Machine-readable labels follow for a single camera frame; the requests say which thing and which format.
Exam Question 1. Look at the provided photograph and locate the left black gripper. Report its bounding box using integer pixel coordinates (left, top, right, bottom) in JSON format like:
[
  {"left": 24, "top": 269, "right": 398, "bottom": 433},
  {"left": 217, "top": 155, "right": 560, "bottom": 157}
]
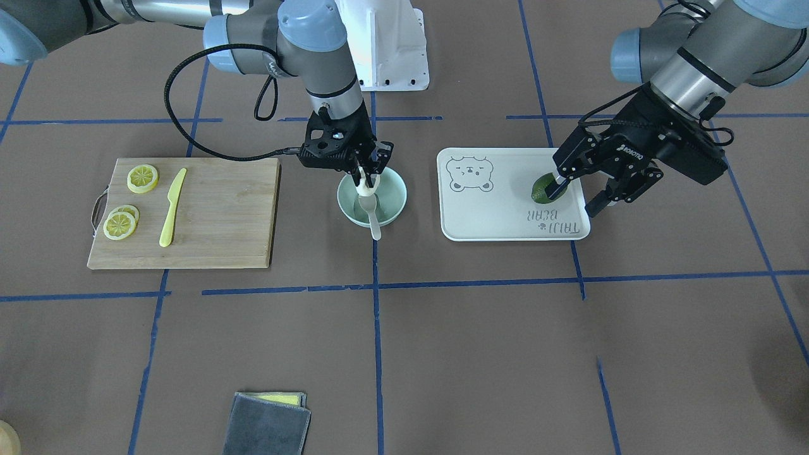
[{"left": 544, "top": 83, "right": 727, "bottom": 218}]

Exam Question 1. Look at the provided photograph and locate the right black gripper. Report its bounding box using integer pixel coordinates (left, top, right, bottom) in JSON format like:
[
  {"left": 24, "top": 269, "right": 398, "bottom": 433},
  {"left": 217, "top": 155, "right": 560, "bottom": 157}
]
[{"left": 298, "top": 104, "right": 395, "bottom": 189}]

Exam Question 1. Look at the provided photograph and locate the white spoon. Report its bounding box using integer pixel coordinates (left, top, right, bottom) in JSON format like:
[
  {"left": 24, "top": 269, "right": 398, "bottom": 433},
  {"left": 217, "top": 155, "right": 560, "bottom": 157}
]
[{"left": 358, "top": 194, "right": 382, "bottom": 241}]

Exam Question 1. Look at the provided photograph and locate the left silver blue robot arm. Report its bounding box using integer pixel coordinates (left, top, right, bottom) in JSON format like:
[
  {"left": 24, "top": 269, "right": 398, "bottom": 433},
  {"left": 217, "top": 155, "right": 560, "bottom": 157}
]
[{"left": 533, "top": 1, "right": 807, "bottom": 217}]

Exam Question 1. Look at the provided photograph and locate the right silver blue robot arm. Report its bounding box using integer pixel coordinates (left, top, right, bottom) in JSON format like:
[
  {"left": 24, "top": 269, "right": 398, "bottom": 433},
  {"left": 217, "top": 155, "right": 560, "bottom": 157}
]
[{"left": 1, "top": 1, "right": 394, "bottom": 196}]

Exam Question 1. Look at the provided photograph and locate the green ceramic bowl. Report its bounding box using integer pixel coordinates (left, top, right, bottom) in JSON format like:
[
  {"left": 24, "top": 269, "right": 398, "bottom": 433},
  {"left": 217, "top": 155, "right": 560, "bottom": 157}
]
[{"left": 336, "top": 167, "right": 408, "bottom": 228}]

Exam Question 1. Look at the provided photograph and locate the green lime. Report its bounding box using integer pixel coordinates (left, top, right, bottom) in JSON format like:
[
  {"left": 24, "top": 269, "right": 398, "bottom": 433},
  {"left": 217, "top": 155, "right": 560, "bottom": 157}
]
[{"left": 530, "top": 175, "right": 564, "bottom": 205}]

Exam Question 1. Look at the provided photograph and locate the white bear tray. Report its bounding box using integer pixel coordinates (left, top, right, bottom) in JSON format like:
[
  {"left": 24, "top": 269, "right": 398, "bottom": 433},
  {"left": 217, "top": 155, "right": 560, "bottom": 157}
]
[{"left": 436, "top": 147, "right": 590, "bottom": 241}]

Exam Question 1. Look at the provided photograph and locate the yellow plastic knife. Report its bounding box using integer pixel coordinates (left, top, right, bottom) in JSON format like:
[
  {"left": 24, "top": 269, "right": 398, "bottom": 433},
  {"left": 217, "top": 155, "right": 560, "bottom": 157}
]
[{"left": 159, "top": 167, "right": 188, "bottom": 248}]

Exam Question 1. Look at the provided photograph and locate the wooden cutting board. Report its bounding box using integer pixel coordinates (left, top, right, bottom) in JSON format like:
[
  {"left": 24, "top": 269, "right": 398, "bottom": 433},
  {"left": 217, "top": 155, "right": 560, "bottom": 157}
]
[{"left": 87, "top": 157, "right": 281, "bottom": 270}]

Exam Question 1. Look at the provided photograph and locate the lemon slice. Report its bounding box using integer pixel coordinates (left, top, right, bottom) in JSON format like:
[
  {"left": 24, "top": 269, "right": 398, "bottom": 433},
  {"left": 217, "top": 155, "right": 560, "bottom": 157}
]
[
  {"left": 103, "top": 205, "right": 140, "bottom": 241},
  {"left": 126, "top": 164, "right": 159, "bottom": 194}
]

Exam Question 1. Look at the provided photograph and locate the dark sponge cloth pad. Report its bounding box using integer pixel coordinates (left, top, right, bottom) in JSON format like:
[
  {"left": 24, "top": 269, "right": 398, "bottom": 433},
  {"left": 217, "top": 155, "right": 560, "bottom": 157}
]
[{"left": 222, "top": 391, "right": 311, "bottom": 454}]

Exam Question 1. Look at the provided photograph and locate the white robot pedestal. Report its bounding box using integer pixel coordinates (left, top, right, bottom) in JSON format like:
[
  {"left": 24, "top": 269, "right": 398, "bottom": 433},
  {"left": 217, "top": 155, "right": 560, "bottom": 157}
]
[{"left": 336, "top": 1, "right": 430, "bottom": 92}]

